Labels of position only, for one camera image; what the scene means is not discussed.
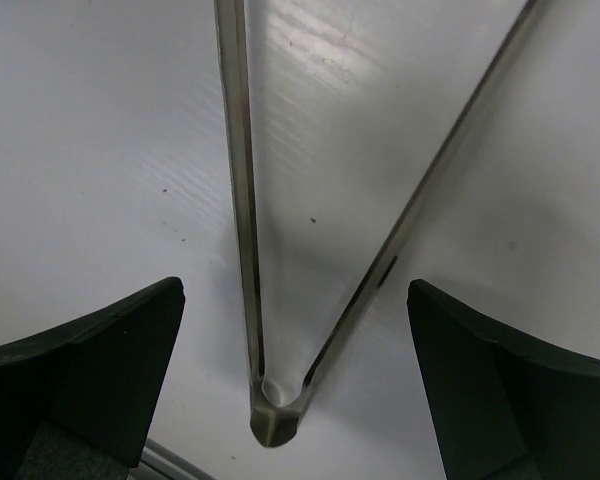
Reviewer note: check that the steel serving tongs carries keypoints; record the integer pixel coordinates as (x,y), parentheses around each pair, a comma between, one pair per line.
(273,425)

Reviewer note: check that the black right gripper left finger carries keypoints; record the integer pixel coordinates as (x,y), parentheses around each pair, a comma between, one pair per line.
(154,313)

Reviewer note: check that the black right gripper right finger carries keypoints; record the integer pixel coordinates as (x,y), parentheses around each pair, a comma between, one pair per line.
(504,404)

